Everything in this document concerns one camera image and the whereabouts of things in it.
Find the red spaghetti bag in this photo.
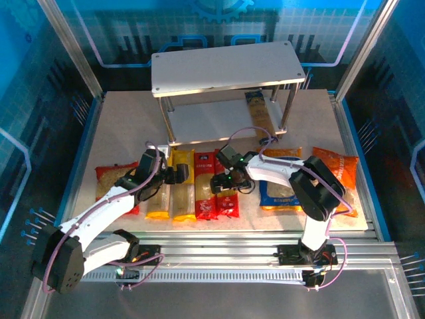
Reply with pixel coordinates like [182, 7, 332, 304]
[193, 152, 219, 221]
[214, 148, 240, 219]

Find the yellow spaghetti bag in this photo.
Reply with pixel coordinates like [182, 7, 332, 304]
[169, 149, 197, 223]
[145, 149, 175, 220]

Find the blue orange orecchiette bag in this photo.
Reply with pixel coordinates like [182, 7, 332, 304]
[258, 147, 305, 213]

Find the red macaroni bag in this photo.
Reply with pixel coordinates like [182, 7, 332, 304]
[95, 161, 141, 216]

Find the dark gold spaghetti bag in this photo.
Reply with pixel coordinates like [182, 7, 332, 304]
[244, 91, 278, 142]

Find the orange pasta bag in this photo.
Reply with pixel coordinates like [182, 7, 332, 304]
[311, 146, 360, 219]

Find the two-tier white metal shelf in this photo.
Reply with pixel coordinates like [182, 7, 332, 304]
[151, 40, 306, 148]

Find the small black connector box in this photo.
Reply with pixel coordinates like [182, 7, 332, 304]
[301, 269, 325, 288]
[114, 267, 140, 282]

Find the aluminium frame cross rail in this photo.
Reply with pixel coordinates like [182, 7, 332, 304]
[42, 231, 398, 270]

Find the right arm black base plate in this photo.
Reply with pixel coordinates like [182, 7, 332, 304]
[276, 244, 339, 266]

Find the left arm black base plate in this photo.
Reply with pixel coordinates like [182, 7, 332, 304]
[131, 243, 163, 266]

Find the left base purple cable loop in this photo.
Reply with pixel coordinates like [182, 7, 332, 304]
[112, 254, 166, 292]

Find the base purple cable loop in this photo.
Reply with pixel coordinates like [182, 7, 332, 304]
[112, 254, 166, 292]
[307, 237, 349, 292]

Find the white slotted cable duct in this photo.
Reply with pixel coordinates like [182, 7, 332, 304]
[52, 268, 305, 284]

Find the aluminium side rail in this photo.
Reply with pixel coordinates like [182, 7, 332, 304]
[327, 91, 381, 240]

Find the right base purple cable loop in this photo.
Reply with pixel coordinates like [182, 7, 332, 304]
[307, 237, 349, 292]

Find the left aluminium frame post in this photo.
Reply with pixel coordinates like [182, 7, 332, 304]
[37, 0, 104, 100]

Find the aluminium frame post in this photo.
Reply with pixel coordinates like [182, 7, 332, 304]
[37, 0, 104, 100]
[334, 0, 401, 102]

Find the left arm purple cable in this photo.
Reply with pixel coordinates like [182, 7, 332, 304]
[41, 141, 170, 295]

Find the right aluminium frame post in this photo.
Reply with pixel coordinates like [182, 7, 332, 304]
[334, 0, 401, 102]

